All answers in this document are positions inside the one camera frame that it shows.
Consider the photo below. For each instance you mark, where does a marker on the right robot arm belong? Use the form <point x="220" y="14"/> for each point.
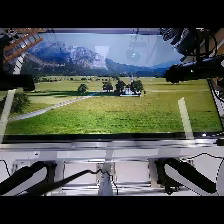
<point x="200" y="68"/>

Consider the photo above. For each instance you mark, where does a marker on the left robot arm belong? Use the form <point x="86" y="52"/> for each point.
<point x="13" y="82"/>

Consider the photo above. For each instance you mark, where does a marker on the silver frame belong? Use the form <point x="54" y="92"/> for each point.
<point x="100" y="144"/>

